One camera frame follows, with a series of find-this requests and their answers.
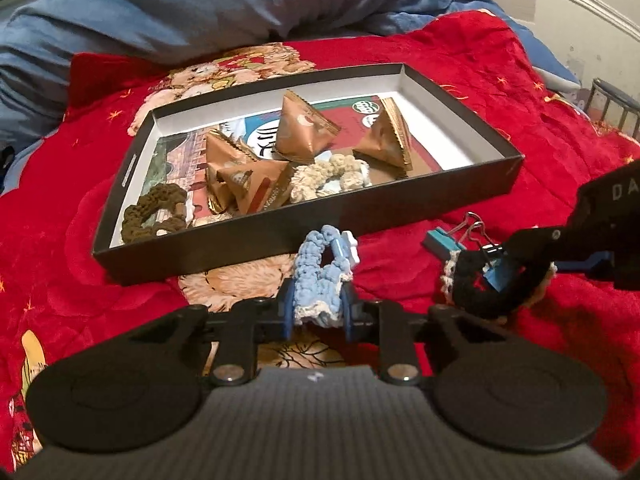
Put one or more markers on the red printed blanket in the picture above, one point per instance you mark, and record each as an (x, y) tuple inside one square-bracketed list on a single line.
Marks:
[(450, 90)]

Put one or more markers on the black crochet scrunchie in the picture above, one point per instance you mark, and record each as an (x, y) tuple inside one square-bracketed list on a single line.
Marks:
[(472, 287)]

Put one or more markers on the brown triangular snack packet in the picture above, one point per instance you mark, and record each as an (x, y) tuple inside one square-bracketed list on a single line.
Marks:
[(300, 130), (226, 157), (257, 186), (389, 142)]

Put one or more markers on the cream crochet scrunchie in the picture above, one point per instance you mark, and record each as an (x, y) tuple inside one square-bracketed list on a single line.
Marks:
[(330, 176)]

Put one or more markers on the illustrated textbook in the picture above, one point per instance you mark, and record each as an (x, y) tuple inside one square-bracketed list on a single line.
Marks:
[(345, 112)]

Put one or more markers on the blue pillow with white edge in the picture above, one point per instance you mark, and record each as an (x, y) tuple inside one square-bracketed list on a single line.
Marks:
[(547, 57)]

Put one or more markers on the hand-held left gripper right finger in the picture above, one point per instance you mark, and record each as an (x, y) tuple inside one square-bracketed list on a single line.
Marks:
[(348, 314)]

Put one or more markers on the teal binder clip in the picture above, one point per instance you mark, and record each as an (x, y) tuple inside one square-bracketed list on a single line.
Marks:
[(442, 241)]

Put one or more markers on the black binder clip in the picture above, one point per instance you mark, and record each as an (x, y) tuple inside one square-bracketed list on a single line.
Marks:
[(487, 249)]

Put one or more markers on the blue crochet scrunchie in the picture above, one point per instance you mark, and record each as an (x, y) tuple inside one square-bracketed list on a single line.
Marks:
[(317, 275)]

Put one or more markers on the brown crochet scrunchie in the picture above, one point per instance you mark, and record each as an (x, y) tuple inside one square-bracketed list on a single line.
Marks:
[(150, 212)]

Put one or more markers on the black shallow cardboard box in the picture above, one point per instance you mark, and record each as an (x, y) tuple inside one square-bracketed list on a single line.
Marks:
[(240, 247)]

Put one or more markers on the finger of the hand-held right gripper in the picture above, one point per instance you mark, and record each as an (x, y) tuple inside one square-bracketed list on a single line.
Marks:
[(537, 240), (585, 263)]

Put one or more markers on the blue plush duvet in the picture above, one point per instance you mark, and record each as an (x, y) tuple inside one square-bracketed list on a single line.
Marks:
[(200, 5)]

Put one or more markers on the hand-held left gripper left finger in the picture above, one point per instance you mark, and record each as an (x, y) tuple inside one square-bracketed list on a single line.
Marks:
[(286, 310)]

